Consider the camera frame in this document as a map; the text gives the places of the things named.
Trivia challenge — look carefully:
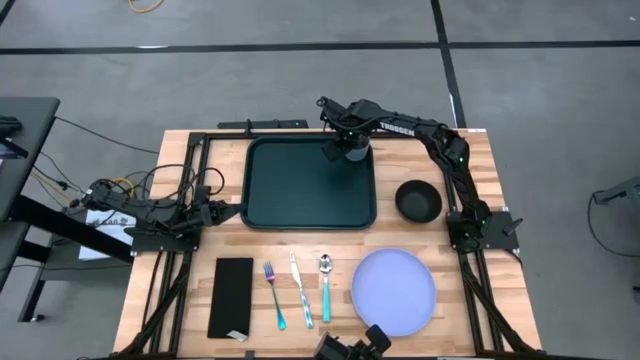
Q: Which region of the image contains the black aluminium table frame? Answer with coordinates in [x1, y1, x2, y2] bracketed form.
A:
[117, 130, 544, 360]

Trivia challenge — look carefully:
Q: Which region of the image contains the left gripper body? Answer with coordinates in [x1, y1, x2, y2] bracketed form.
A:
[187, 198, 226, 231]

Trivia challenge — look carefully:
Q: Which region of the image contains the dark green plastic tray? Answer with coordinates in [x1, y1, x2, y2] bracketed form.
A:
[240, 134, 378, 231]

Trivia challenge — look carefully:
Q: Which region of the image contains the knife white-teal patterned handle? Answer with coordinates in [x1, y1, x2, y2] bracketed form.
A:
[288, 251, 315, 330]

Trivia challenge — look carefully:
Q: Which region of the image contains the lavender round plate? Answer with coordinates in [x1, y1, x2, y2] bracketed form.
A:
[350, 248, 438, 338]

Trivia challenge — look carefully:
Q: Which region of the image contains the black power strip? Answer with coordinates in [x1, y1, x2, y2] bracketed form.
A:
[217, 118, 310, 131]

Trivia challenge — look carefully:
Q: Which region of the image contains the yellow floor cable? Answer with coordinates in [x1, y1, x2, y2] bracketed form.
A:
[127, 0, 165, 14]

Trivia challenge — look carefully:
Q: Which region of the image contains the black desk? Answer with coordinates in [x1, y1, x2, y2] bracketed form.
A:
[0, 96, 135, 324]

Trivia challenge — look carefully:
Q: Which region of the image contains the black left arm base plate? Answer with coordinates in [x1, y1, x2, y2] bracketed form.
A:
[124, 227, 201, 254]

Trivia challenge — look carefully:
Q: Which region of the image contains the black desk device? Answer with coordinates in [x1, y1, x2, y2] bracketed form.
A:
[0, 115, 29, 160]

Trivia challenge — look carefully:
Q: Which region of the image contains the black napkin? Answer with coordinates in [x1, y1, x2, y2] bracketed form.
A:
[207, 257, 255, 343]

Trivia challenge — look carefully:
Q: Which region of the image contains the black bowl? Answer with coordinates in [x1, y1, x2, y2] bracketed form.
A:
[394, 179, 444, 224]

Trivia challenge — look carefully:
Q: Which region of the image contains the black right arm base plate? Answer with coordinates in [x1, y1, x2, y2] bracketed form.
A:
[446, 209, 521, 251]

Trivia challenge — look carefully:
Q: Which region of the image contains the grey metal stand foot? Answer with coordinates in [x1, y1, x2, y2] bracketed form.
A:
[592, 174, 640, 206]

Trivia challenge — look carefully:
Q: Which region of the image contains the black floor cable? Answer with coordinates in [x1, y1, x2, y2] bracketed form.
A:
[586, 192, 640, 259]
[53, 115, 161, 155]

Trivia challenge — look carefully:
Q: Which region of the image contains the grey-blue cup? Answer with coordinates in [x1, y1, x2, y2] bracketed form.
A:
[344, 133, 372, 162]

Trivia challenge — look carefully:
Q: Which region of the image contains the white paper sheet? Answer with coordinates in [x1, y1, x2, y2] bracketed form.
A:
[78, 208, 137, 262]

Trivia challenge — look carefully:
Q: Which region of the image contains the iridescent fork teal handle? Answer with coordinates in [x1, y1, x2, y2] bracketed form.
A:
[262, 261, 288, 332]

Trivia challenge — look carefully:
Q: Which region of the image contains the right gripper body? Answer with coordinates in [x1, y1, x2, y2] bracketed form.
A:
[317, 96, 381, 149]

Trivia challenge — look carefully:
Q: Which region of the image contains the silver spoon teal handle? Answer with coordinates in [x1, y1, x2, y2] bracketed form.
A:
[319, 253, 335, 324]

